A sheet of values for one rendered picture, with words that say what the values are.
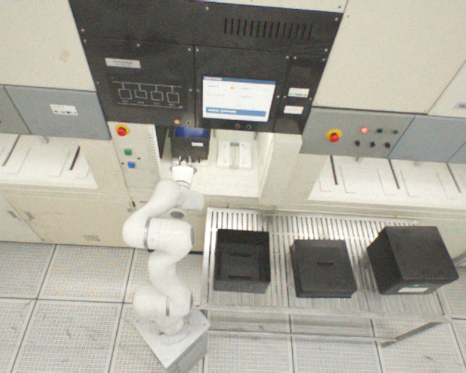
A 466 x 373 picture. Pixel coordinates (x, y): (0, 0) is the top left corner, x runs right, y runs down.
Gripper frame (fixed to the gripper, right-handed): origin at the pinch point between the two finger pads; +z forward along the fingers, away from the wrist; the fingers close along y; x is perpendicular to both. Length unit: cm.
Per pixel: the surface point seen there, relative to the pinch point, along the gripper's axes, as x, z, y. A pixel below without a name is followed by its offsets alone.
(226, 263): -42, -36, 25
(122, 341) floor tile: -119, -63, -40
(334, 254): -33, -32, 82
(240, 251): -42, -29, 32
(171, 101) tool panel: 35.7, 2.0, -3.9
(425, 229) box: -18, -21, 126
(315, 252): -33, -31, 72
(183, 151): -18.4, 22.1, -3.8
